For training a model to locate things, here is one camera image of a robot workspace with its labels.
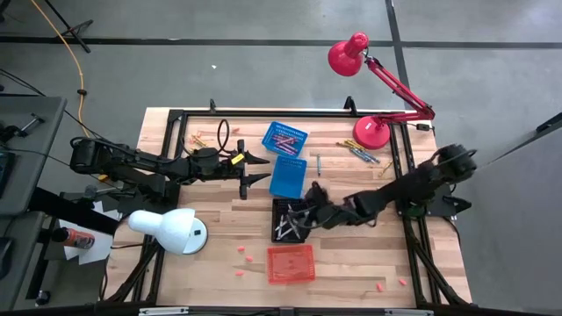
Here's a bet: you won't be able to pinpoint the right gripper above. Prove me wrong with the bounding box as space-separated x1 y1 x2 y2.
287 182 359 232

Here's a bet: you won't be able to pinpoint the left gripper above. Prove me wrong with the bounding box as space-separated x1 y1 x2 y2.
189 139 271 201

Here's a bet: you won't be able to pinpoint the black plastic basket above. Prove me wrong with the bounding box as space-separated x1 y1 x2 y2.
270 197 308 244

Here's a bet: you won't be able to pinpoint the blue plastic basket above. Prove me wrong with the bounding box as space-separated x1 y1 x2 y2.
268 155 308 200
261 121 309 159

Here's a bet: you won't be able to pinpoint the orange plastic basket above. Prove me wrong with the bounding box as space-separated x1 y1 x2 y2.
266 244 317 285

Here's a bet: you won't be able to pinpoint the white desk lamp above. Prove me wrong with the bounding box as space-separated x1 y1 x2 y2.
126 205 209 255

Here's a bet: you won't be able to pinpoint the red desk lamp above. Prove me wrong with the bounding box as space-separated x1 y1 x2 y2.
327 31 436 151

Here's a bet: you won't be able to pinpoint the white paper sheets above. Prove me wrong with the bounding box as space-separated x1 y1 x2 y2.
59 200 114 267

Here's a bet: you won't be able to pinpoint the orange bottle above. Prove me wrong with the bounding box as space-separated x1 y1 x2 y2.
51 226 97 250

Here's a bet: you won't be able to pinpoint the black flat bar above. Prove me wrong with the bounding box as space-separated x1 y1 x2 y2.
28 186 122 236

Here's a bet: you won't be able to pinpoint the grey side table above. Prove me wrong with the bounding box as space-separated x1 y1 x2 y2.
0 95 68 217

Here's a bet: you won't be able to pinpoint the black tripod stand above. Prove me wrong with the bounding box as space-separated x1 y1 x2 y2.
41 0 94 54

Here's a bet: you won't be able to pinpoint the dark grey metal bar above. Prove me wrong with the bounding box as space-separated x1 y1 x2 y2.
482 111 562 168

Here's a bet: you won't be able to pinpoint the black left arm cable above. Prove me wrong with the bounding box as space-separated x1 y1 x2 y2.
216 118 233 155

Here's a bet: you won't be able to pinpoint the silver metal bracket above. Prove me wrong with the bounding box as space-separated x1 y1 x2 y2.
384 308 435 316
138 306 190 316

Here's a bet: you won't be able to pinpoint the yellow extension cable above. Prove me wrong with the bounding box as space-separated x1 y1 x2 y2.
29 0 110 183

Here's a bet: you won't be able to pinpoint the metal clamp handle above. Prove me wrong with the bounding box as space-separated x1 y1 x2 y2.
17 112 46 135

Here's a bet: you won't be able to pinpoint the black floor cable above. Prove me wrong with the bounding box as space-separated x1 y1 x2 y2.
0 68 102 141

